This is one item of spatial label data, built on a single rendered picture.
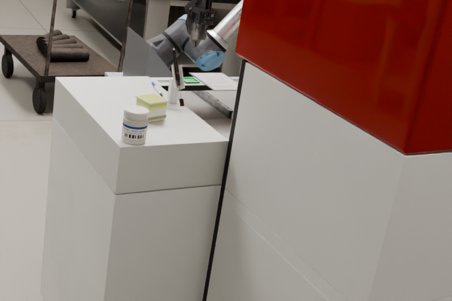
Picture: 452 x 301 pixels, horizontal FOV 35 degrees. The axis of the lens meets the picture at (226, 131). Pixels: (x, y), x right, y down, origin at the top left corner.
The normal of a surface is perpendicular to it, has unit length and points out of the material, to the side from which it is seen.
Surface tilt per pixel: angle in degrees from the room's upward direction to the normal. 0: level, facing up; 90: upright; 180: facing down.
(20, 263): 0
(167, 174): 90
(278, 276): 90
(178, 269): 90
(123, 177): 90
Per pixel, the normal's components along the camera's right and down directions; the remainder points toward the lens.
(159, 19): 0.42, 0.37
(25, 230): 0.15, -0.93
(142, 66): -0.89, 0.02
